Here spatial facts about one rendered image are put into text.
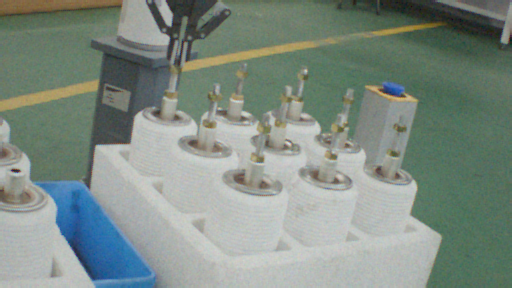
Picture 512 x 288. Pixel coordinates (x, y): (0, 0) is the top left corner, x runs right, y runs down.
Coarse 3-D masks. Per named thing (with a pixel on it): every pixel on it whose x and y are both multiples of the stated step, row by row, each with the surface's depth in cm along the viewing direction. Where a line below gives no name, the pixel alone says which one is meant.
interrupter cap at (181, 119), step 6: (150, 108) 112; (156, 108) 113; (144, 114) 109; (150, 114) 109; (156, 114) 111; (180, 114) 112; (186, 114) 113; (150, 120) 107; (156, 120) 107; (162, 120) 108; (168, 120) 109; (174, 120) 110; (180, 120) 110; (186, 120) 110; (174, 126) 107; (180, 126) 108
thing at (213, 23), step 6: (222, 12) 105; (228, 12) 105; (210, 18) 107; (216, 18) 105; (222, 18) 106; (204, 24) 107; (210, 24) 106; (216, 24) 106; (204, 30) 106; (210, 30) 106; (198, 36) 106; (204, 36) 106
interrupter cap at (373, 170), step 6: (366, 168) 106; (372, 168) 106; (378, 168) 107; (372, 174) 104; (378, 174) 105; (396, 174) 107; (402, 174) 107; (408, 174) 107; (378, 180) 103; (384, 180) 102; (390, 180) 103; (396, 180) 103; (402, 180) 104; (408, 180) 104
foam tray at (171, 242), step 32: (96, 160) 114; (128, 160) 115; (96, 192) 114; (128, 192) 104; (160, 192) 106; (128, 224) 104; (160, 224) 96; (192, 224) 95; (416, 224) 109; (160, 256) 97; (192, 256) 90; (224, 256) 88; (256, 256) 90; (288, 256) 91; (320, 256) 93; (352, 256) 96; (384, 256) 100; (416, 256) 105
